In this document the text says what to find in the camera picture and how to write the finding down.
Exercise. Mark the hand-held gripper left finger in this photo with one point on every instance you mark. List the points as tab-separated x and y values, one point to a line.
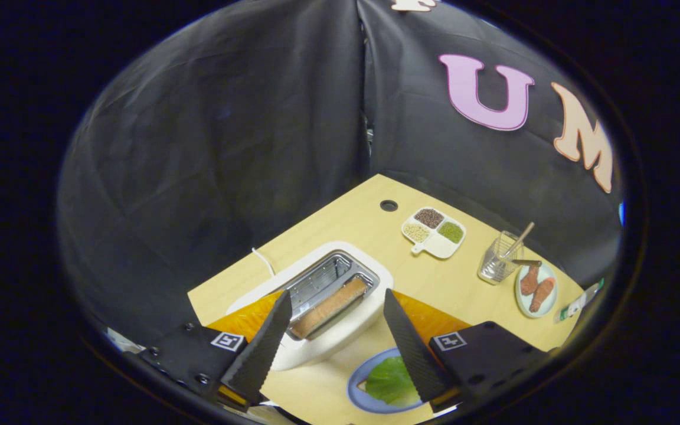
263	348

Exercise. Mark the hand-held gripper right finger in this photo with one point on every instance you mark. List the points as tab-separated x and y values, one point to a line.
414	348

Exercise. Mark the green lettuce leaf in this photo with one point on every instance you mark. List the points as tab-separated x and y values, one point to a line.
390	381

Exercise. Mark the plain bread slice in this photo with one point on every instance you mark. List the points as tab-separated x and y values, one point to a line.
331	307

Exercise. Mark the white toaster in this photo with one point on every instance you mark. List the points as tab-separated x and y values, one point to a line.
328	342

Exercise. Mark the blue plate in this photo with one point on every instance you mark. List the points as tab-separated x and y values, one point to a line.
358	389

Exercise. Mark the white divided seasoning dish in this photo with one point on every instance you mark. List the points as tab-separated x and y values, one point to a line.
437	245

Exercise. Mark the pale green plate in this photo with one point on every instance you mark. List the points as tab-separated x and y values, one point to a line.
522	302

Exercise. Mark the brown meat patty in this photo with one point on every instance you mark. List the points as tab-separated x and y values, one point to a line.
542	294
530	280

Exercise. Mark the dark wooden utensil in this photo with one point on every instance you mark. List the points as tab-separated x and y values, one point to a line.
526	262

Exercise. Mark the white paper sheet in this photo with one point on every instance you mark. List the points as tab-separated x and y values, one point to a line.
120	341

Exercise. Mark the light wooden utensil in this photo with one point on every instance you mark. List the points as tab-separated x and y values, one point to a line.
523	236

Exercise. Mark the clear water bottle green label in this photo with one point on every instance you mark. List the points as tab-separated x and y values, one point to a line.
576	304

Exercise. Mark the black backdrop cloth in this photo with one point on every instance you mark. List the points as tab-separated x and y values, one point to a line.
228	147

